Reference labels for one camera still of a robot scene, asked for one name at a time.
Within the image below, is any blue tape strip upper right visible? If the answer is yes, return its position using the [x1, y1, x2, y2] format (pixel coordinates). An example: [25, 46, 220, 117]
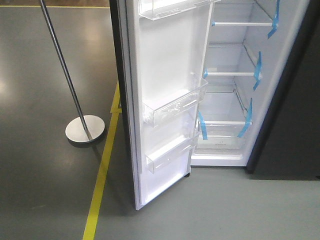
[267, 0, 280, 39]

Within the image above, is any clear door bin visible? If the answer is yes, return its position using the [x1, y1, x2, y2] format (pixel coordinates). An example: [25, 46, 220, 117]
[138, 0, 219, 21]
[145, 130, 199, 174]
[143, 72, 209, 128]

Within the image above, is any middle glass fridge shelf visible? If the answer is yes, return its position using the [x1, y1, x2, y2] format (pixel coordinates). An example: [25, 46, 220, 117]
[204, 43, 259, 77]

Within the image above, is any silver sign stand pole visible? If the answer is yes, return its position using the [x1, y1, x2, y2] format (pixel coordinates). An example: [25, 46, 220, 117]
[39, 0, 105, 144]

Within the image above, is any blue tape strip lower right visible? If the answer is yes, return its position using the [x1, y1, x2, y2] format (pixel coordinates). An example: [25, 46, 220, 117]
[237, 98, 253, 138]

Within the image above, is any dark grey fridge body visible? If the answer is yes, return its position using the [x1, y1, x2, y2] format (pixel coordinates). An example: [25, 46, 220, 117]
[191, 0, 320, 180]

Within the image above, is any middle clear door bin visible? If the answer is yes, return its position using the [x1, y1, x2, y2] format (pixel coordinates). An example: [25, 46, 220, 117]
[143, 72, 209, 128]

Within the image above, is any glass fridge shelf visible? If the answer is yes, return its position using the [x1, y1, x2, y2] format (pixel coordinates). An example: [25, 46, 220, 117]
[204, 43, 259, 77]
[212, 0, 276, 27]

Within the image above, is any upper glass fridge shelf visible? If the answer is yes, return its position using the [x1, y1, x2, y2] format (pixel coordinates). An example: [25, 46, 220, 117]
[212, 0, 276, 27]

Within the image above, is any blue tape strip lower left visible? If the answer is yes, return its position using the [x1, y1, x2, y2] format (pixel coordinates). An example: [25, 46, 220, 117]
[198, 111, 208, 141]

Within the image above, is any lower clear door bin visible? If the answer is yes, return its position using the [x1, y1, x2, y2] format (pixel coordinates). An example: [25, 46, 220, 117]
[145, 130, 199, 174]

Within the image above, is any fridge door white inside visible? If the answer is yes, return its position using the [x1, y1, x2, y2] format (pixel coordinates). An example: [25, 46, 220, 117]
[109, 0, 215, 210]

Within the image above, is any blue tape strip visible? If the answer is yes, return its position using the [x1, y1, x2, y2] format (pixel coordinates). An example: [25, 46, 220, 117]
[267, 0, 280, 39]
[253, 51, 262, 91]
[198, 111, 208, 141]
[237, 98, 253, 138]

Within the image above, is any clear crisper drawer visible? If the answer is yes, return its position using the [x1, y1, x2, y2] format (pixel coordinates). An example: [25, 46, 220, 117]
[194, 120, 252, 155]

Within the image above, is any blue tape strip middle right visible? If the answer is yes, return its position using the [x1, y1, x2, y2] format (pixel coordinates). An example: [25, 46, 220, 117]
[253, 51, 262, 91]

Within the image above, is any upper clear door bin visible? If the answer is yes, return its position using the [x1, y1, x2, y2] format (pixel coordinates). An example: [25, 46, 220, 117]
[138, 0, 219, 21]

